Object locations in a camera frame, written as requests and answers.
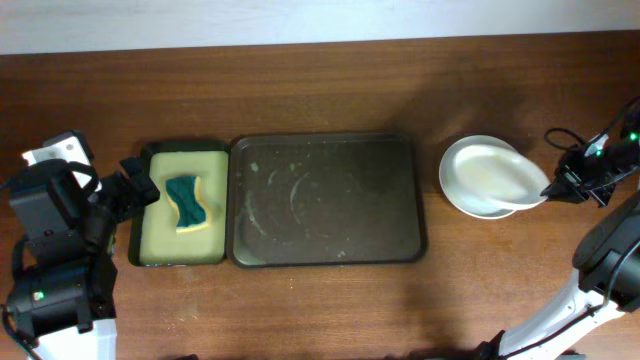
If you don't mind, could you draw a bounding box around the white plate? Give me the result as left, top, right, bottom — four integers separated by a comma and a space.
453, 145, 550, 211

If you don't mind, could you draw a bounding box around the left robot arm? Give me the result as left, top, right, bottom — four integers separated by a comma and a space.
2, 157, 159, 359

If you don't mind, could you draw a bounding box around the yellow foam pad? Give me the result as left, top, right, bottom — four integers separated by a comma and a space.
140, 151, 229, 266

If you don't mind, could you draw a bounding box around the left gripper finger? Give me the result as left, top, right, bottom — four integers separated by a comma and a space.
120, 157, 145, 180
127, 174, 160, 213

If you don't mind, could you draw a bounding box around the small black tray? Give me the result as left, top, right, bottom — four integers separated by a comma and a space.
128, 138, 230, 267

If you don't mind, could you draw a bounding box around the large dark brown tray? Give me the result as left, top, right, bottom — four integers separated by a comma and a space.
226, 133, 428, 269

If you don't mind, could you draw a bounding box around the pale grey plate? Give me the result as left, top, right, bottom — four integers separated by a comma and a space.
439, 135, 516, 220

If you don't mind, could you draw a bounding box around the green and yellow sponge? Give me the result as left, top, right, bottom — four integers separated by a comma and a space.
165, 175, 211, 233

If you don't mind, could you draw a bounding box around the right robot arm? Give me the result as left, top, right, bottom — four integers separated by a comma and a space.
472, 98, 639, 360

